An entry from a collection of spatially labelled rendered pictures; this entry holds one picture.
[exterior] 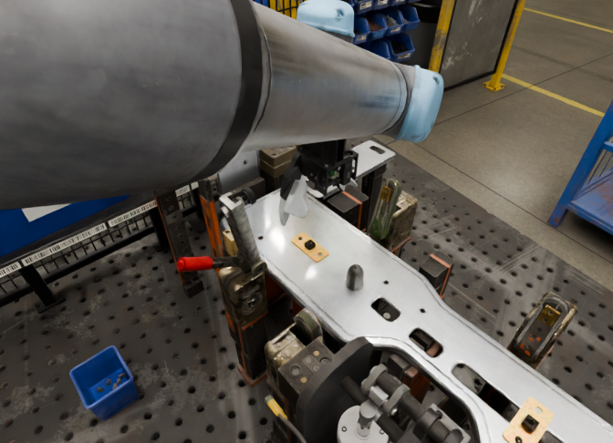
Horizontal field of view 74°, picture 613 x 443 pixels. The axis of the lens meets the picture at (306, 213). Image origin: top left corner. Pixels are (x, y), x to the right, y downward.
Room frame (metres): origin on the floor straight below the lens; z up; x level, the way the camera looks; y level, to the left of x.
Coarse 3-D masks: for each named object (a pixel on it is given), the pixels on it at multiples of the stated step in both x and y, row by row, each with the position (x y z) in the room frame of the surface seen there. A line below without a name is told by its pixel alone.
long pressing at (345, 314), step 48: (288, 240) 0.60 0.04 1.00; (336, 240) 0.60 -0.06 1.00; (288, 288) 0.48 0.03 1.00; (336, 288) 0.48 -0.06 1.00; (384, 288) 0.48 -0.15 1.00; (432, 288) 0.48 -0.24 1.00; (336, 336) 0.38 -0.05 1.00; (384, 336) 0.38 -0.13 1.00; (432, 336) 0.38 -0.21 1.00; (480, 336) 0.38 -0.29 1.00; (528, 384) 0.29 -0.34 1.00; (480, 432) 0.22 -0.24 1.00; (576, 432) 0.23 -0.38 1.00
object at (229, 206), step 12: (228, 192) 0.49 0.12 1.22; (252, 192) 0.49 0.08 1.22; (228, 204) 0.47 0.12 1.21; (240, 204) 0.47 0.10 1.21; (228, 216) 0.46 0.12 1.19; (240, 216) 0.47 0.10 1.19; (240, 228) 0.46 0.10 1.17; (240, 240) 0.47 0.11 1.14; (252, 240) 0.48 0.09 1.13; (240, 252) 0.49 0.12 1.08; (252, 252) 0.47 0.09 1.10; (252, 264) 0.47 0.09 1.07
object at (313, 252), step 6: (300, 234) 0.62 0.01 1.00; (306, 234) 0.62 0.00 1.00; (294, 240) 0.60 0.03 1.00; (306, 240) 0.60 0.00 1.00; (312, 240) 0.60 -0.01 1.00; (300, 246) 0.58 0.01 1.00; (306, 246) 0.58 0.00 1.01; (312, 246) 0.58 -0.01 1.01; (318, 246) 0.58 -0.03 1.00; (306, 252) 0.57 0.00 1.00; (312, 252) 0.57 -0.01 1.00; (318, 252) 0.57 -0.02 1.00; (324, 252) 0.57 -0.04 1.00; (312, 258) 0.55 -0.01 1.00; (318, 258) 0.55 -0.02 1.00
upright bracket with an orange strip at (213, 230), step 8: (200, 184) 0.56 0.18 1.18; (208, 184) 0.55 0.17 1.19; (200, 192) 0.56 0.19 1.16; (208, 192) 0.55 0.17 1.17; (208, 200) 0.55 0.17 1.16; (208, 208) 0.54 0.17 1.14; (208, 216) 0.55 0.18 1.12; (216, 216) 0.55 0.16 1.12; (208, 224) 0.56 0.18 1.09; (216, 224) 0.55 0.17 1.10; (208, 232) 0.56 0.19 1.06; (216, 232) 0.55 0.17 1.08; (216, 240) 0.54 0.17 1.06; (216, 248) 0.55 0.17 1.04; (216, 256) 0.56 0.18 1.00; (224, 256) 0.55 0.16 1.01; (216, 272) 0.56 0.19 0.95; (232, 320) 0.54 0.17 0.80; (232, 328) 0.55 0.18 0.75; (232, 336) 0.56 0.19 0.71
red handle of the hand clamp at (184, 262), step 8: (208, 256) 0.44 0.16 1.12; (232, 256) 0.47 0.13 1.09; (240, 256) 0.48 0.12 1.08; (184, 264) 0.41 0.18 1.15; (192, 264) 0.41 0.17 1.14; (200, 264) 0.42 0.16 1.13; (208, 264) 0.43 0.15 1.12; (216, 264) 0.44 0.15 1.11; (224, 264) 0.45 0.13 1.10; (232, 264) 0.46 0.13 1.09; (240, 264) 0.47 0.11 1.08; (248, 264) 0.48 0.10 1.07
